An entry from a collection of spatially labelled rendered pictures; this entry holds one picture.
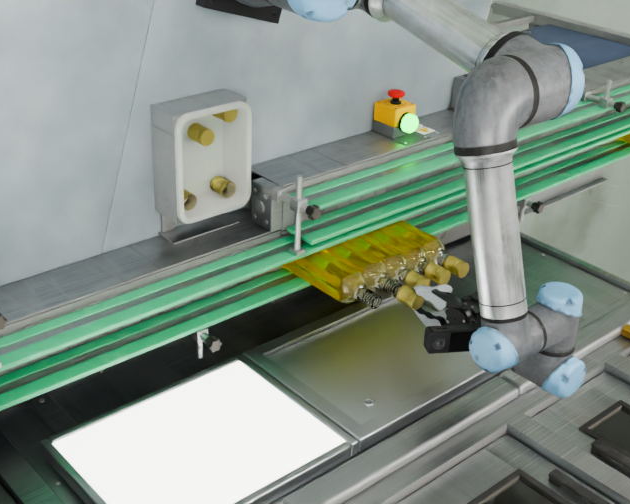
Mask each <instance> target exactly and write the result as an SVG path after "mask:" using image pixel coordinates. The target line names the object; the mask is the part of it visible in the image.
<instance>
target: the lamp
mask: <svg viewBox="0 0 630 504"><path fill-rule="evenodd" d="M418 124H419V121H418V118H417V116H415V115H413V114H411V113H409V112H406V113H404V114H403V115H402V116H401V117H400V119H399V123H398V126H399V129H400V130H401V131H403V132H407V133H412V132H414V131H415V130H416V129H417V127H418Z"/></svg>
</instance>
